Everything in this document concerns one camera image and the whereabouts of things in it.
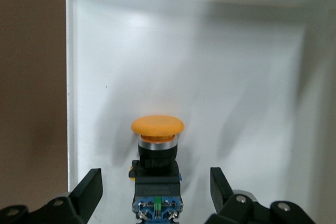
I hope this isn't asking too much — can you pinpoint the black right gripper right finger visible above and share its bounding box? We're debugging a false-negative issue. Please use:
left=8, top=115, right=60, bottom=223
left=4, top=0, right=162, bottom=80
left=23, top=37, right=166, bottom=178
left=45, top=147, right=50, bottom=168
left=207, top=167, right=321, bottom=224

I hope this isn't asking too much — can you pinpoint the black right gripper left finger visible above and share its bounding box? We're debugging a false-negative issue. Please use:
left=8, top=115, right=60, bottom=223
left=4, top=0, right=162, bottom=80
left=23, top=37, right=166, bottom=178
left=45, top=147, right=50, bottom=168
left=0, top=168, right=103, bottom=224

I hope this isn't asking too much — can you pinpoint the orange mushroom push button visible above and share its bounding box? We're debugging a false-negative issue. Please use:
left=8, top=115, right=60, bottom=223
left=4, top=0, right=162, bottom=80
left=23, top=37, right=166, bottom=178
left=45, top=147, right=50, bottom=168
left=128, top=115, right=186, bottom=221

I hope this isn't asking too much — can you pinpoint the white plastic drawer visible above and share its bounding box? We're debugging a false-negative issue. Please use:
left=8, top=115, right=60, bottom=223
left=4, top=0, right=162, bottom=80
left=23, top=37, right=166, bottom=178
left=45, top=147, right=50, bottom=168
left=65, top=0, right=336, bottom=224

